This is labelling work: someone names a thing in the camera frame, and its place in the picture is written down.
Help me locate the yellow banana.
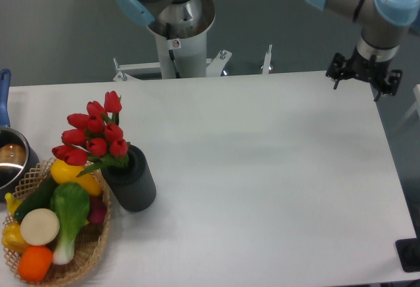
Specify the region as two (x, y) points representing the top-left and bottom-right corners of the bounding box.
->
(5, 192), (22, 215)

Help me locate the green bok choy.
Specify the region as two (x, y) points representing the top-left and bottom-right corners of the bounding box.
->
(50, 182), (90, 265)

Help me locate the red tulip bouquet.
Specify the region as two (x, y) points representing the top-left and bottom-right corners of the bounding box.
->
(52, 91), (130, 176)

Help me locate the dark green cucumber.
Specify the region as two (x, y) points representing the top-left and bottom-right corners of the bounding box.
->
(14, 175), (58, 222)

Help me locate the black device at table edge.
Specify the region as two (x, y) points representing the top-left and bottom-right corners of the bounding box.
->
(395, 238), (419, 273)

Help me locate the blue handled saucepan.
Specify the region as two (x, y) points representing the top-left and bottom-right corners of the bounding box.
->
(1, 68), (39, 203)

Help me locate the woven wicker basket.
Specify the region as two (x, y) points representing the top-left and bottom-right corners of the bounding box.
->
(3, 158), (111, 286)

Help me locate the yellow bell pepper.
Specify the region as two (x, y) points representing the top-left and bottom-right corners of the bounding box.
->
(2, 221), (30, 254)

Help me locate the dark grey ribbed vase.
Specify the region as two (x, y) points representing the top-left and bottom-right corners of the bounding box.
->
(101, 145), (157, 212)

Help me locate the purple red radish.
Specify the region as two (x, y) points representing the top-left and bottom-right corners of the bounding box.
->
(87, 196), (108, 225)

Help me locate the white frame at right edge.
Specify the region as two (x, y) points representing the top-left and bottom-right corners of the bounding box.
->
(393, 84), (419, 134)

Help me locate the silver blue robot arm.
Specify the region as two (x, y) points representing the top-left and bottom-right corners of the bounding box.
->
(115, 0), (419, 96)

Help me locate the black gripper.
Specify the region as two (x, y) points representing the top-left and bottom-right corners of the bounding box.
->
(325, 53), (403, 102)

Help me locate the round white radish slice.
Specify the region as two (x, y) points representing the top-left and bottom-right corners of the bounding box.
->
(20, 208), (60, 246)

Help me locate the yellow squash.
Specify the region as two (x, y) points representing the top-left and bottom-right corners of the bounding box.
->
(50, 160), (102, 196)

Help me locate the orange fruit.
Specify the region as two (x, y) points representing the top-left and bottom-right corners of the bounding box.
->
(17, 246), (53, 283)

